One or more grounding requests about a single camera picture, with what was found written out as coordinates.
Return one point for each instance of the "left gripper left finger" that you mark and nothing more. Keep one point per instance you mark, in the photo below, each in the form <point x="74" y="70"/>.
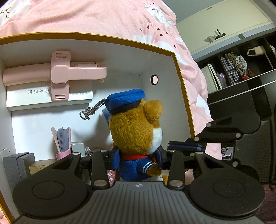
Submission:
<point x="100" y="169"/>

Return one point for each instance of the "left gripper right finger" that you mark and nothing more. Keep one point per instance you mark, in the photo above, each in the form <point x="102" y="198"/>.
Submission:
<point x="177" y="164"/>

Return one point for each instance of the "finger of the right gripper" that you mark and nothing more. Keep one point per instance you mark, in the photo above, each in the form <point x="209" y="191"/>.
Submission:
<point x="187" y="142"/>
<point x="186" y="149"/>

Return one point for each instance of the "pink card sleeve pack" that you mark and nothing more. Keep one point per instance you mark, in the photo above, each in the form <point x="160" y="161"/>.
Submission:
<point x="62" y="139"/>

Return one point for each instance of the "brown bear plush blue cap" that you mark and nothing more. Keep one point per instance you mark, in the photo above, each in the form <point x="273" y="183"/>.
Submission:
<point x="136" y="132"/>

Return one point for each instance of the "gold cardboard box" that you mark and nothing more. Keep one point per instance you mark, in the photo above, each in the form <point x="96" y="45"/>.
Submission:
<point x="39" y="165"/>

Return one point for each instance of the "dark grey box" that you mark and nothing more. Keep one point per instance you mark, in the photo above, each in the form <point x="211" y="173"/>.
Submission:
<point x="17" y="167"/>

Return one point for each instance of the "pink phone holder stick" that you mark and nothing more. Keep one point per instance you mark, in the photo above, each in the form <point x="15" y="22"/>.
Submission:
<point x="59" y="72"/>

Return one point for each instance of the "white glasses case box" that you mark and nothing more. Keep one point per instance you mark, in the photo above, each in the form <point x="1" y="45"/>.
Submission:
<point x="38" y="95"/>

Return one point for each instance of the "round badge stack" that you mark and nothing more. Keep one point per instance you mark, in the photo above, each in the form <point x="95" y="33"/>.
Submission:
<point x="90" y="150"/>

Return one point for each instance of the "grey card pack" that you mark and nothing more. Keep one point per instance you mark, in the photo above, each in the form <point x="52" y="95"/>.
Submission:
<point x="78" y="147"/>

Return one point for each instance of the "dark bookshelf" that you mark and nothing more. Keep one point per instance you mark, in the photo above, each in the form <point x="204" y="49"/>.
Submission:
<point x="241" y="78"/>

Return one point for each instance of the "orange cardboard box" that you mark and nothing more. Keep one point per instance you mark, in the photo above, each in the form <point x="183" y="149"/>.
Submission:
<point x="28" y="114"/>

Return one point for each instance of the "pink cloud bedspread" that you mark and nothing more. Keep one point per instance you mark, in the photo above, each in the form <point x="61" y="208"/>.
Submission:
<point x="148" y="22"/>

